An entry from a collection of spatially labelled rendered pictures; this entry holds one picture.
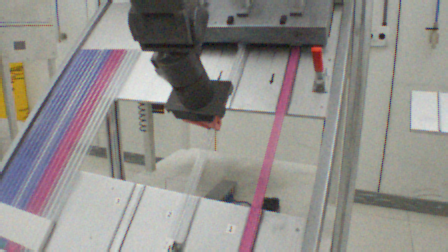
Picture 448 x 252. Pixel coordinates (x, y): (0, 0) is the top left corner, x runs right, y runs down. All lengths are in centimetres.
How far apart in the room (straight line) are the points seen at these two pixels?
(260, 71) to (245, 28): 9
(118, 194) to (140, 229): 9
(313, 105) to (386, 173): 185
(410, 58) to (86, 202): 199
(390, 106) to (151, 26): 202
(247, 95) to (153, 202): 26
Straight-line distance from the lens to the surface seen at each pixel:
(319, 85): 64
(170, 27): 42
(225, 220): 55
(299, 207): 105
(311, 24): 67
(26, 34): 185
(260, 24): 69
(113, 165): 120
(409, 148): 239
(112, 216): 65
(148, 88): 76
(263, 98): 65
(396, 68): 229
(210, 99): 53
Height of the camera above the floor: 112
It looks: 15 degrees down
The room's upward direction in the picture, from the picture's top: straight up
